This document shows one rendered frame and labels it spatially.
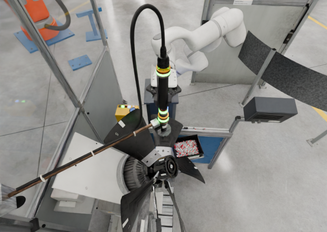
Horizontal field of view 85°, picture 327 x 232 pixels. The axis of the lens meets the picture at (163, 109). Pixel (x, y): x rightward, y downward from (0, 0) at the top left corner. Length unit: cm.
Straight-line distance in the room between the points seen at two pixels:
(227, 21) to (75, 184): 99
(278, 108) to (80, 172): 119
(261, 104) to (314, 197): 163
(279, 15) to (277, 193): 202
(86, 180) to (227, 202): 165
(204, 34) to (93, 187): 87
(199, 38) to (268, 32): 199
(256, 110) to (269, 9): 158
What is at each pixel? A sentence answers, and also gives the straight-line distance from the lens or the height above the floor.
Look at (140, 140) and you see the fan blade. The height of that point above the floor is 135.
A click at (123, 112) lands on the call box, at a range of 136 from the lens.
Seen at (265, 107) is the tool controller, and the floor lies 124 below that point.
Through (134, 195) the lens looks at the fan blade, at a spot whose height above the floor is 138.
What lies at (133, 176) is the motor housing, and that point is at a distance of 103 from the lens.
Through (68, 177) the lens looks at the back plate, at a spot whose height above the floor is 133.
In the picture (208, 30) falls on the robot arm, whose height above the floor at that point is 172.
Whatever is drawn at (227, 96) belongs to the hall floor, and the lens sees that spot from 302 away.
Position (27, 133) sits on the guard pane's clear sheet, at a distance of 120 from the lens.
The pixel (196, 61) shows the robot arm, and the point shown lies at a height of 131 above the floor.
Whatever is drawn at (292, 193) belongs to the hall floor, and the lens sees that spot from 261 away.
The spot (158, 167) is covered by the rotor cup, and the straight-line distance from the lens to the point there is 95.
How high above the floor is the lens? 214
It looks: 53 degrees down
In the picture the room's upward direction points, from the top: straight up
